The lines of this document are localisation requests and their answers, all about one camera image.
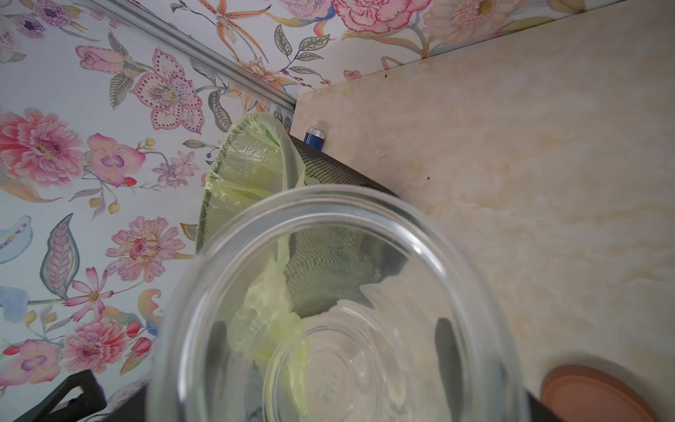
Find yellow-green plastic bin liner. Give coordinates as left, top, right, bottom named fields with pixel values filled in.
left=200, top=114, right=307, bottom=421

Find black mesh trash bin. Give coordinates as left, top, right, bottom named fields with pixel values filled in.
left=196, top=114, right=408, bottom=318

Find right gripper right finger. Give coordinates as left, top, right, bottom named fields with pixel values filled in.
left=527, top=393, right=562, bottom=422

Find left aluminium corner post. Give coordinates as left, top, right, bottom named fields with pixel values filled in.
left=89, top=0, right=296, bottom=113

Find blue white small cylinder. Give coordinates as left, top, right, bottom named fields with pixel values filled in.
left=303, top=128, right=326, bottom=151

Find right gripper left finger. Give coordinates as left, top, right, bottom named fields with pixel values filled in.
left=103, top=385, right=148, bottom=422

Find terracotta jar lid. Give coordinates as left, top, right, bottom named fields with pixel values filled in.
left=540, top=365, right=661, bottom=421

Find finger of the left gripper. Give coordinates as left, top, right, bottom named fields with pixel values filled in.
left=15, top=370, right=107, bottom=422

